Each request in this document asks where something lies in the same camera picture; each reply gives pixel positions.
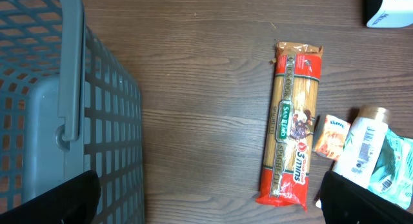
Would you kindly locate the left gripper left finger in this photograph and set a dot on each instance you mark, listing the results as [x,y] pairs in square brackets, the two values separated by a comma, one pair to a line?
[74,201]

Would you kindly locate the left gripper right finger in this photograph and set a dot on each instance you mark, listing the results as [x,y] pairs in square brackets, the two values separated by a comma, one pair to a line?
[344,202]

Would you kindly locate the white tube gold cap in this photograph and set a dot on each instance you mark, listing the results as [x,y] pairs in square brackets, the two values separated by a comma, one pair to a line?
[363,145]

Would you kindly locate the teal snack packet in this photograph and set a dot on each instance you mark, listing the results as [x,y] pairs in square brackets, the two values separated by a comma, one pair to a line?
[392,175]

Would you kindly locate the orange tissue pack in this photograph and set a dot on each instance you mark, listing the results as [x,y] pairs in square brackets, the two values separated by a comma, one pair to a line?
[329,136]

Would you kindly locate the spaghetti packet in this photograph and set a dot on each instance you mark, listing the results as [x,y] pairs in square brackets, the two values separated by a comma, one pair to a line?
[288,147]

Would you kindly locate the white barcode scanner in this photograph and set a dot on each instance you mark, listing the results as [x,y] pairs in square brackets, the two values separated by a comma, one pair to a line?
[388,13]

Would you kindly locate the grey plastic basket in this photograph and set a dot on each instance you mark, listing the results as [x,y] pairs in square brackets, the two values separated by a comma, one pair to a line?
[67,106]

